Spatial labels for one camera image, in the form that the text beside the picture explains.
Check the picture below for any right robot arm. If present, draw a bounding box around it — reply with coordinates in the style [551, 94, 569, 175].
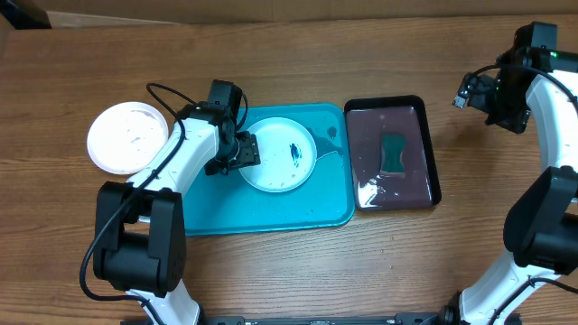
[426, 70, 577, 324]

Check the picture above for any light blue plate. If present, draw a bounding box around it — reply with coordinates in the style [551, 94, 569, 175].
[240, 117, 317, 193]

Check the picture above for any black tray with water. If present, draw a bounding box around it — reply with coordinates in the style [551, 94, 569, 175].
[344, 95, 442, 210]

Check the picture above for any teal plastic tray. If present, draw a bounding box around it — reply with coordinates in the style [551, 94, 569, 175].
[183, 103, 355, 236]

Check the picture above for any green scrubbing sponge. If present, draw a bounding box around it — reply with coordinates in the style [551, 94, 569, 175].
[381, 134, 406, 173]

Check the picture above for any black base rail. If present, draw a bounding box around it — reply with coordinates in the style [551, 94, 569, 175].
[120, 311, 523, 325]

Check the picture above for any white plate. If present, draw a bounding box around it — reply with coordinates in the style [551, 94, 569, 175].
[87, 101, 169, 174]

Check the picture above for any cardboard backdrop panel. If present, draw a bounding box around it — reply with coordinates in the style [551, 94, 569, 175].
[35, 0, 577, 23]

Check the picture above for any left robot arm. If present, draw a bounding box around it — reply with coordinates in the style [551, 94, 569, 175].
[82, 102, 259, 324]

